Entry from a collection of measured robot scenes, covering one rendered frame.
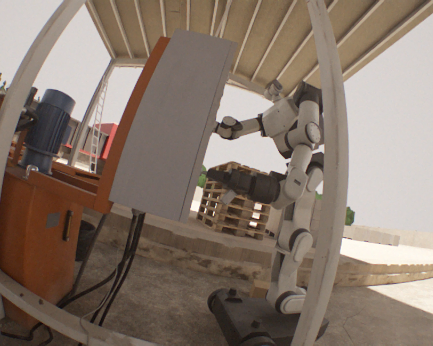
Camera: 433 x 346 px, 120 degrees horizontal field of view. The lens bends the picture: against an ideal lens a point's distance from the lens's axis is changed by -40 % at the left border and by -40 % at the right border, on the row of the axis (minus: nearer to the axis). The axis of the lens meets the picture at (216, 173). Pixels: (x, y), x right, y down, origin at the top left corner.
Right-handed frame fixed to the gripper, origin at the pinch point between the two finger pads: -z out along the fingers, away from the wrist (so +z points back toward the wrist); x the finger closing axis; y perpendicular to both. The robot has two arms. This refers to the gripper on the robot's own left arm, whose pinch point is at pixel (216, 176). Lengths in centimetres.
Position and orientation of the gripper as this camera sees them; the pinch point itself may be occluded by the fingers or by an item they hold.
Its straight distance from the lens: 60.8
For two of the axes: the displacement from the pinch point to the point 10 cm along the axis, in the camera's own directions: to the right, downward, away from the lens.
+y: -2.5, 9.6, -1.5
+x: 1.2, -1.2, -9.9
